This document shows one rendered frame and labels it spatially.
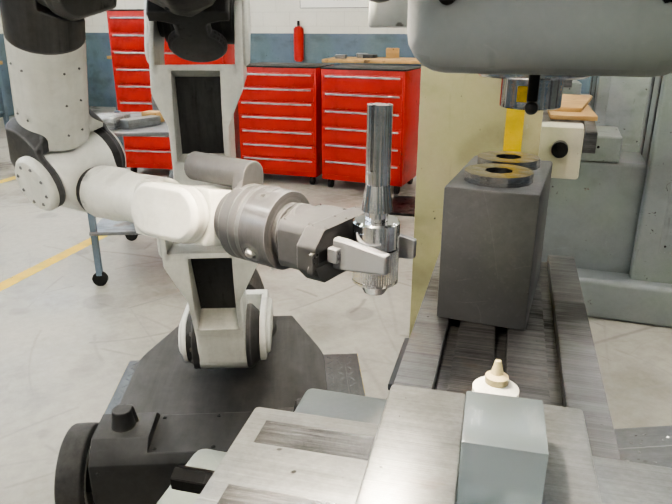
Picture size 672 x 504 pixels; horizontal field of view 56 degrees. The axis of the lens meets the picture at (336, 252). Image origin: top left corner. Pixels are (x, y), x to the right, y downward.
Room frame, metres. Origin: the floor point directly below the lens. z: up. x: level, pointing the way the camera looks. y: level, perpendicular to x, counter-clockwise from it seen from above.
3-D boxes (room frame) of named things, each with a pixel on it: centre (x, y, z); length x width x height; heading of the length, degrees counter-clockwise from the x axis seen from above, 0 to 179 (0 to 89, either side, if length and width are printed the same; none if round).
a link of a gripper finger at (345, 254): (0.57, -0.02, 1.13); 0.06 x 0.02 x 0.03; 56
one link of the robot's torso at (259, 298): (1.31, 0.25, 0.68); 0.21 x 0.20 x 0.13; 4
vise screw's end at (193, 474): (0.40, 0.11, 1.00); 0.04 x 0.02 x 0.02; 76
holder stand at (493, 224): (0.87, -0.23, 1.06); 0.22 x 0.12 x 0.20; 158
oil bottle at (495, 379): (0.48, -0.14, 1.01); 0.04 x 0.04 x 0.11
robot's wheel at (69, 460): (1.02, 0.50, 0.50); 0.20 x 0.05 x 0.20; 4
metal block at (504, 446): (0.35, -0.11, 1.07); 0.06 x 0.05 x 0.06; 166
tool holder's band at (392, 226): (0.59, -0.04, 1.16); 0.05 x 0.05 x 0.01
